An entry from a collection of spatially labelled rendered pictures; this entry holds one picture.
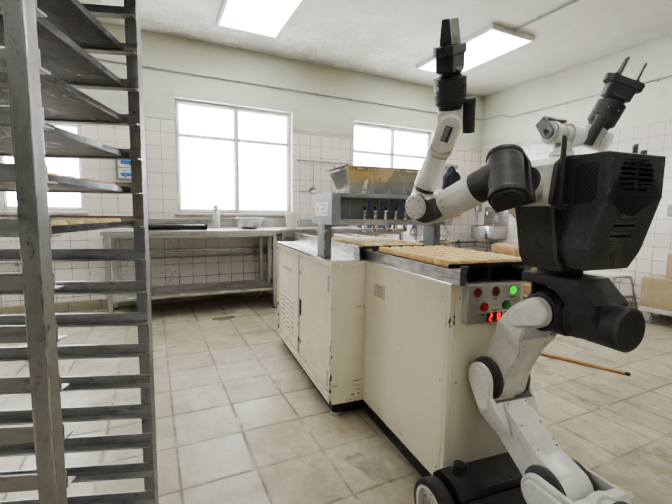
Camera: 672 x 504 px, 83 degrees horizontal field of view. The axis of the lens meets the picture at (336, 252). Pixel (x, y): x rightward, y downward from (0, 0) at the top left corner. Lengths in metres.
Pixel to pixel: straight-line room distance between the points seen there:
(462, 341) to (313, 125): 4.23
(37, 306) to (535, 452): 1.31
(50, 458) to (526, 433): 1.22
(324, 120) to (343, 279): 3.68
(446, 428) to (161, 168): 4.08
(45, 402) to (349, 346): 1.48
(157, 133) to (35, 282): 4.16
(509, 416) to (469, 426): 0.22
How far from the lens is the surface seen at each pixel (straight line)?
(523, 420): 1.46
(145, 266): 1.19
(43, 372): 0.82
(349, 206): 2.00
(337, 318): 1.97
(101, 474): 1.45
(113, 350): 1.27
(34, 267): 0.78
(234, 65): 5.18
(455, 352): 1.46
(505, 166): 1.07
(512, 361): 1.39
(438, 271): 1.45
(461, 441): 1.64
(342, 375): 2.08
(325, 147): 5.32
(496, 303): 1.49
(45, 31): 0.94
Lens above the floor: 1.08
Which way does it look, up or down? 6 degrees down
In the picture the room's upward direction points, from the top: 1 degrees clockwise
